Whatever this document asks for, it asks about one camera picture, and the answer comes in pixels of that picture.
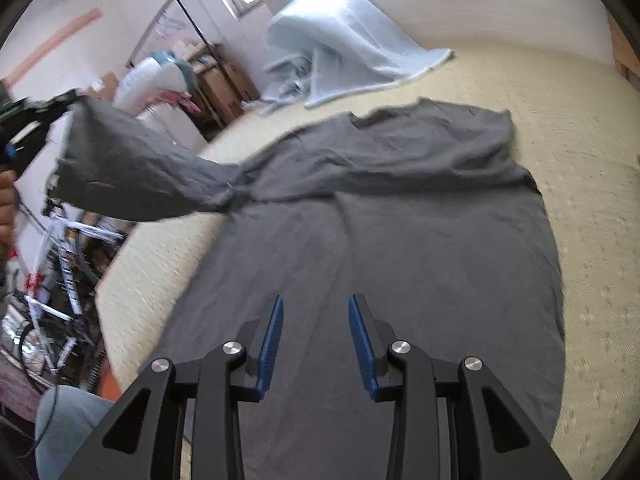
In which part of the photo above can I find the white road bicycle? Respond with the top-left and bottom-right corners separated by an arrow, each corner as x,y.
0,200 -> 126,391

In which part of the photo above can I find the red paper wall strip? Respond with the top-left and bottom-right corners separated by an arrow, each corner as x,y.
10,7 -> 101,78

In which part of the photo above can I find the whale plush pillow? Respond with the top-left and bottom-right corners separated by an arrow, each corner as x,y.
112,50 -> 198,111

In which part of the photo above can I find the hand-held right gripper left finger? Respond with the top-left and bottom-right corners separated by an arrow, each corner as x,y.
59,294 -> 285,480

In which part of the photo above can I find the grey t-shirt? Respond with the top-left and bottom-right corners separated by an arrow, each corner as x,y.
52,95 -> 568,480

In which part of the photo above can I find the person's left hand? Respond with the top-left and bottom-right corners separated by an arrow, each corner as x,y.
0,170 -> 18,261

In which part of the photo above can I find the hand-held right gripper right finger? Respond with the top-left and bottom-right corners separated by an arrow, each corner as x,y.
347,294 -> 576,480

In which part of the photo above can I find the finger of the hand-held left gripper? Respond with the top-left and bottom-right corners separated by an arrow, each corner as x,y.
30,87 -> 86,121

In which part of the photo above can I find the red plaid cloth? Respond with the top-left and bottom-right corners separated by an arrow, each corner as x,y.
160,90 -> 201,113

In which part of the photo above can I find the wooden headboard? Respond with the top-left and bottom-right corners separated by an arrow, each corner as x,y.
607,10 -> 640,91

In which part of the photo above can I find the brown cardboard box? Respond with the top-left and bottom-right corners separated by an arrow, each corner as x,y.
197,60 -> 261,126

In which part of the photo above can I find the person's leg in jeans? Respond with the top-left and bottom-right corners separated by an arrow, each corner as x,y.
35,385 -> 118,480

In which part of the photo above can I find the light blue blanket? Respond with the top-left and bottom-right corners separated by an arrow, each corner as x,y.
260,0 -> 453,113

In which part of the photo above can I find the black clothes rack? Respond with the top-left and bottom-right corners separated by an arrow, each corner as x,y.
127,0 -> 226,131

